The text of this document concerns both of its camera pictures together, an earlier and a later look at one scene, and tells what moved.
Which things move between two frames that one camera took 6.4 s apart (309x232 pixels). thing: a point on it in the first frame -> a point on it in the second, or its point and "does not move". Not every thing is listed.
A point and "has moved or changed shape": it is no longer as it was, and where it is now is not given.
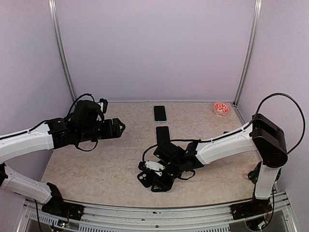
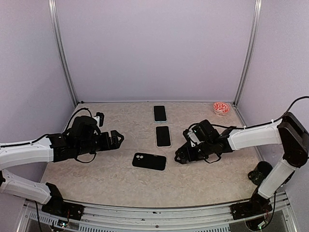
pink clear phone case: x=162 y=135 does not move
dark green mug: x=253 y=175 does not move
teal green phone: x=160 y=114 does not move
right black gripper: x=164 y=185 -> x=191 y=157
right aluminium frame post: x=251 y=50 does not move
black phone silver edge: x=162 y=136 does not move
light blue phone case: x=160 y=114 does not move
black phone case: x=147 y=178 has moved or changed shape
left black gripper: x=116 y=132 -> x=115 y=144
